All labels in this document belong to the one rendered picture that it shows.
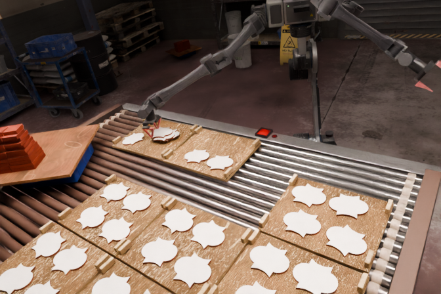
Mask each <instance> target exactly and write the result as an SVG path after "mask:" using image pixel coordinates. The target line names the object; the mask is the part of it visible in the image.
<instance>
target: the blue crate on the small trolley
mask: <svg viewBox="0 0 441 294"><path fill-rule="evenodd" d="M25 46H26V48H27V50H28V52H29V54H30V58H31V59H40V58H54V57H62V56H64V55H66V54H68V53H70V52H71V51H73V50H74V49H76V48H77V45H76V43H75V41H74V38H73V35H72V33H60V34H53V35H43V36H41V37H38V38H36V39H34V40H32V41H30V42H27V43H25Z"/></svg>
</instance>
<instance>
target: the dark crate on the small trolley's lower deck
mask: <svg viewBox="0 0 441 294"><path fill-rule="evenodd" d="M87 84H88V83H87V82H78V83H69V82H67V85H68V88H69V90H70V92H71V95H72V97H73V100H78V99H80V98H81V97H82V96H84V95H86V94H87V93H88V92H89V91H90V90H89V86H88V85H87ZM61 90H63V91H61ZM52 92H53V93H54V96H55V98H56V100H69V99H70V98H69V96H68V94H67V92H66V89H65V86H64V84H63V85H61V86H59V87H57V88H56V89H55V90H53V91H52Z"/></svg>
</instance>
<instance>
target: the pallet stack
mask: <svg viewBox="0 0 441 294"><path fill-rule="evenodd" d="M145 4H146V9H141V6H143V5H145ZM147 12H148V15H149V16H145V15H144V14H145V13H147ZM155 15H156V12H155V8H153V4H152V0H151V1H141V2H139V1H138V2H131V3H121V4H119V5H116V6H114V7H111V8H109V9H106V10H104V11H101V12H99V13H97V14H95V16H96V19H97V22H98V26H99V28H100V31H101V34H102V35H106V36H108V38H107V40H106V41H109V42H111V43H112V44H111V45H110V46H109V47H111V48H113V51H112V52H111V53H109V54H114V55H116V57H115V58H114V59H116V60H118V59H120V58H122V59H121V60H122V62H126V61H128V60H130V59H132V58H134V57H136V56H138V55H140V54H142V53H143V52H144V51H147V50H148V49H150V48H152V47H154V46H155V45H157V44H158V43H160V39H159V36H158V33H157V32H159V31H161V30H162V29H164V25H163V22H156V19H155ZM146 20H148V23H147V22H144V21H146ZM155 26H156V28H153V27H155ZM153 40H154V42H153V43H154V44H153V45H150V46H149V47H147V48H146V47H145V44H147V43H149V42H151V41H153ZM137 49H138V53H136V54H134V55H132V56H131V57H129V53H131V52H133V51H135V50H137Z"/></svg>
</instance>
